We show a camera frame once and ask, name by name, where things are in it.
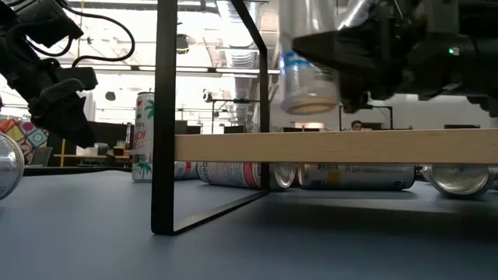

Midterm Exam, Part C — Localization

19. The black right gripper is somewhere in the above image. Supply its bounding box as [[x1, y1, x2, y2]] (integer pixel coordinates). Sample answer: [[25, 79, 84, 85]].
[[292, 0, 464, 114]]

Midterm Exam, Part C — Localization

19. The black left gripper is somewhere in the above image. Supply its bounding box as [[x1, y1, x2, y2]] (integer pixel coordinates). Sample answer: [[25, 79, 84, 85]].
[[0, 58, 99, 149]]

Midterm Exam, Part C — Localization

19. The white Celsius Arctic Vibe can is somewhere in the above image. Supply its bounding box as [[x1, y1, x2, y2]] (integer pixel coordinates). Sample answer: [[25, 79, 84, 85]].
[[422, 163, 496, 198], [278, 0, 342, 116]]

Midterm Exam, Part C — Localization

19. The blue silver Red Bull can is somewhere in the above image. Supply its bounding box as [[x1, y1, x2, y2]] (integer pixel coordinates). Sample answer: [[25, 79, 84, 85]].
[[0, 132, 25, 201]]

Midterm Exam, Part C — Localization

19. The white Celsius Tropical Vibe can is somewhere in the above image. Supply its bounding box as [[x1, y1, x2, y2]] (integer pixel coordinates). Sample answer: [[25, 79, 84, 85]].
[[297, 163, 416, 191]]

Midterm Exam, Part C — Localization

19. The white column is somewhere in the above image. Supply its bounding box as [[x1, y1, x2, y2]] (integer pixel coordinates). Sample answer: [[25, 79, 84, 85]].
[[79, 91, 96, 122]]

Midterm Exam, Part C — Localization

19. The black cabinet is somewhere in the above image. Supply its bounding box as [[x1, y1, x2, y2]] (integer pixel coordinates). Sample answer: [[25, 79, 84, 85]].
[[46, 120, 133, 168]]

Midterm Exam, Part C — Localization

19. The colourful patterned cloth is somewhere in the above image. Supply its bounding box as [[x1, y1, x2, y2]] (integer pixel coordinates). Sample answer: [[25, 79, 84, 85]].
[[0, 118, 50, 164]]

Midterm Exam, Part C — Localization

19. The white Celsius Peach Vibe can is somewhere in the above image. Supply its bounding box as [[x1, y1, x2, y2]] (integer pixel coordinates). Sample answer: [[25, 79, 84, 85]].
[[131, 92, 156, 183], [196, 162, 296, 191], [174, 161, 199, 180]]

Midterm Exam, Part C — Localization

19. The black ceiling device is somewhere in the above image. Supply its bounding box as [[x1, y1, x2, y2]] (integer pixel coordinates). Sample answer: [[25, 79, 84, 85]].
[[176, 33, 191, 55]]

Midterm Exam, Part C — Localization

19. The wooden shelf black metal frame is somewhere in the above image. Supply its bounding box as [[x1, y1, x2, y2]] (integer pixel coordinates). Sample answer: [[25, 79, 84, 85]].
[[150, 0, 498, 236]]

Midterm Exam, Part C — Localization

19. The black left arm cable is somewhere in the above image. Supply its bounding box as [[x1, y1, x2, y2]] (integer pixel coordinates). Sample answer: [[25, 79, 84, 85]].
[[23, 0, 136, 69]]

